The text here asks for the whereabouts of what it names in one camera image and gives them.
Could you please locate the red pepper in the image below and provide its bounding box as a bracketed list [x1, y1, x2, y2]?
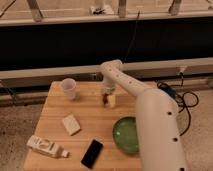
[102, 94, 109, 107]

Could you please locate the wooden table board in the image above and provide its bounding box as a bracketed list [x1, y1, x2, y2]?
[24, 82, 141, 171]

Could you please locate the black hanging cable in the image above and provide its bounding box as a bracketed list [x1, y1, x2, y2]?
[122, 9, 141, 64]

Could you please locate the black cable on floor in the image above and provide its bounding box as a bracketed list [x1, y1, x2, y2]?
[156, 71, 200, 137]

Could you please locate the green ceramic bowl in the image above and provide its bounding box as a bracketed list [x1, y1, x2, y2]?
[112, 116, 139, 155]

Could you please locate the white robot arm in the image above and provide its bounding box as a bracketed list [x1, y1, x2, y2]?
[100, 60, 189, 171]

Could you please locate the white plastic cup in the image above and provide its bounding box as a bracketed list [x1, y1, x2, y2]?
[60, 78, 76, 100]

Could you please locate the white plastic bottle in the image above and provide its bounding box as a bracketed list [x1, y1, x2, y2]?
[27, 135, 69, 158]

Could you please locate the black smartphone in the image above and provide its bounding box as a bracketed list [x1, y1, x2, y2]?
[81, 140, 103, 169]

